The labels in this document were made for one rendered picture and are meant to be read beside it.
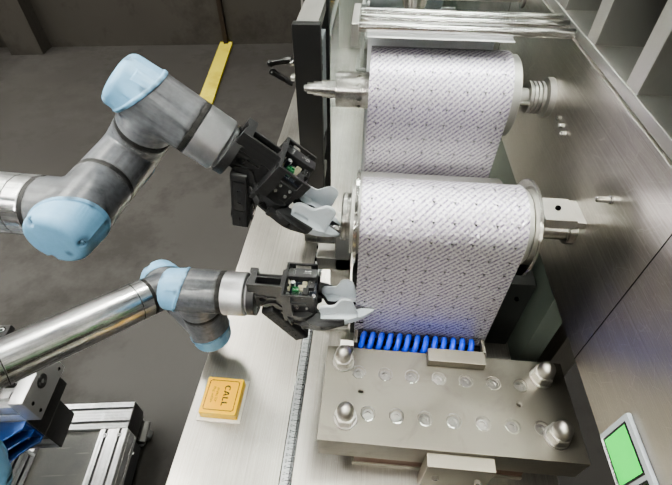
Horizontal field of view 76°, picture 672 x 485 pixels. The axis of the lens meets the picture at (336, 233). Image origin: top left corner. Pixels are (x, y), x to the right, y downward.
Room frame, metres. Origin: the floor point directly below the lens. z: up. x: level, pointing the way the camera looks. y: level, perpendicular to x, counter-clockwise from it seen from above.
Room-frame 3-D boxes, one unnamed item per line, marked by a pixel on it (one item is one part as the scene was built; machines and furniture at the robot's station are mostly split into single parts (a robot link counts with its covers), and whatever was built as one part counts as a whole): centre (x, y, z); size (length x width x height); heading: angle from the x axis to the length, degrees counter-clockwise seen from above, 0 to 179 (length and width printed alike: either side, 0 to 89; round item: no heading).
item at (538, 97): (0.72, -0.34, 1.34); 0.07 x 0.07 x 0.07; 85
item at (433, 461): (0.21, -0.18, 0.97); 0.10 x 0.03 x 0.11; 85
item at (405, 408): (0.30, -0.18, 1.00); 0.40 x 0.16 x 0.06; 85
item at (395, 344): (0.40, -0.15, 1.03); 0.21 x 0.04 x 0.03; 85
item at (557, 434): (0.24, -0.33, 1.05); 0.04 x 0.04 x 0.04
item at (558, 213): (0.47, -0.33, 1.28); 0.06 x 0.05 x 0.02; 85
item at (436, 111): (0.61, -0.17, 1.16); 0.39 x 0.23 x 0.51; 175
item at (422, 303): (0.42, -0.15, 1.11); 0.23 x 0.01 x 0.18; 85
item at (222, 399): (0.35, 0.21, 0.91); 0.07 x 0.07 x 0.02; 85
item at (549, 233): (0.47, -0.32, 1.25); 0.07 x 0.04 x 0.04; 85
